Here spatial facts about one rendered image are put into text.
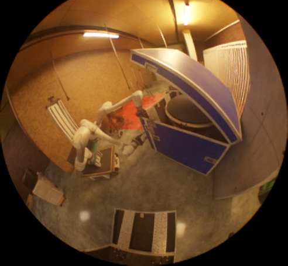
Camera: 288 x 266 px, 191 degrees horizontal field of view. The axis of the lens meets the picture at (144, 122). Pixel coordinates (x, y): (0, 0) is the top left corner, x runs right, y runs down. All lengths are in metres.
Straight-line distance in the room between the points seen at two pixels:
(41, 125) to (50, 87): 1.05
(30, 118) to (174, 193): 3.55
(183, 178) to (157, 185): 0.45
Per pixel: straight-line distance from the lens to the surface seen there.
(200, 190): 1.62
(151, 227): 1.64
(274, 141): 0.74
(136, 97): 0.97
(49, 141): 2.91
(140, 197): 1.66
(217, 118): 0.67
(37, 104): 2.93
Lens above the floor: 1.56
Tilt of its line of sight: 34 degrees down
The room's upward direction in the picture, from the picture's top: 21 degrees counter-clockwise
